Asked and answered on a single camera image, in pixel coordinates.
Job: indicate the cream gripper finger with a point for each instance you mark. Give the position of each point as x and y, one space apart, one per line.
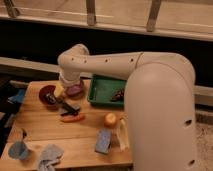
59 89

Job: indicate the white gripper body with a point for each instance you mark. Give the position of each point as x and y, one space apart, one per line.
68 83

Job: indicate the black handled brush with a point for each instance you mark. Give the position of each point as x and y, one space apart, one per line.
51 99

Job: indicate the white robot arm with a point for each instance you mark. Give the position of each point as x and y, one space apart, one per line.
159 103

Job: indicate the purple bowl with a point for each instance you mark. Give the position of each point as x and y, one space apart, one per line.
75 90

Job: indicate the red bowl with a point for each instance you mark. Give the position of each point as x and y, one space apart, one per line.
43 91

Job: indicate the grey block on table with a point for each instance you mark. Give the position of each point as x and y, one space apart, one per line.
76 108

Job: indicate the orange carrot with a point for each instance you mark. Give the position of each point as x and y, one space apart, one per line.
72 118

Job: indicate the green plastic tray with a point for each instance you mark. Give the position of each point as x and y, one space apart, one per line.
102 89

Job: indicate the wooden table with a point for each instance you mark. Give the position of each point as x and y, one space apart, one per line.
43 127

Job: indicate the dark brown grapes bunch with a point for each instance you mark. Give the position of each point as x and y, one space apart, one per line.
118 96

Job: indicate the orange fruit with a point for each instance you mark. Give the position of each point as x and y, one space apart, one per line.
110 120

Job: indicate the blue grey cloth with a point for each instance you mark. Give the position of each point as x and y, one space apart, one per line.
50 156

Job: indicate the blue sponge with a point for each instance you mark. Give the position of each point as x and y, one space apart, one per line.
103 141

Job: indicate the blue cup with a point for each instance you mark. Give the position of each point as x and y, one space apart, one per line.
19 150

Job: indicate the yellow banana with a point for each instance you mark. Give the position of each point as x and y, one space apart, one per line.
122 134

